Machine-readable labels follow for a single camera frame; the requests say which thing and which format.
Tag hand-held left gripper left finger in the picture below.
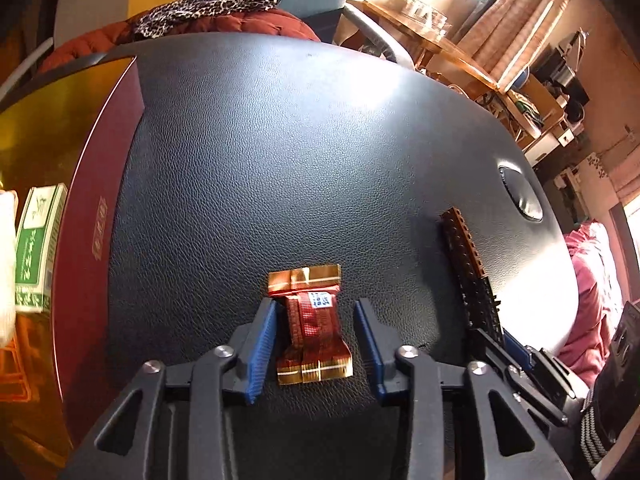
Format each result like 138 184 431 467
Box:
60 299 278 480

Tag floral print board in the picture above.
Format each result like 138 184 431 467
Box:
585 152 616 181

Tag pink checked curtain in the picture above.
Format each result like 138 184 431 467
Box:
452 0 581 91

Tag pink blanket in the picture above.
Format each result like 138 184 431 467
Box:
557 220 626 391

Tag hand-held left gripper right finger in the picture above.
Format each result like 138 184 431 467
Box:
354 299 571 480

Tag red box with gold inside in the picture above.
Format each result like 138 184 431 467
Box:
0 55 146 480

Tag brown black toothed strip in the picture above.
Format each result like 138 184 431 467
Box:
440 207 506 346

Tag black monitor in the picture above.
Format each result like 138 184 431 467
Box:
530 30 591 121

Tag orange plastic basket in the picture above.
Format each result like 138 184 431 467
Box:
0 330 61 403

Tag red candy with white label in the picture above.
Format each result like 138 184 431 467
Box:
267 264 354 387

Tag wooden table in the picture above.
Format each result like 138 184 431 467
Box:
345 0 501 93

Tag leopard print cloth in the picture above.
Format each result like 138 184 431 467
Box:
135 0 281 40

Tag wooden folding chair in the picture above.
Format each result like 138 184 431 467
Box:
505 72 568 151

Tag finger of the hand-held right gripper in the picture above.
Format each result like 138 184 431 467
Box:
502 328 587 402
469 327 570 427

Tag red padded jacket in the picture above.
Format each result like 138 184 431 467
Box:
37 7 321 76

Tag green white carton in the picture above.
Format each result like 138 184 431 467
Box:
14 183 68 314

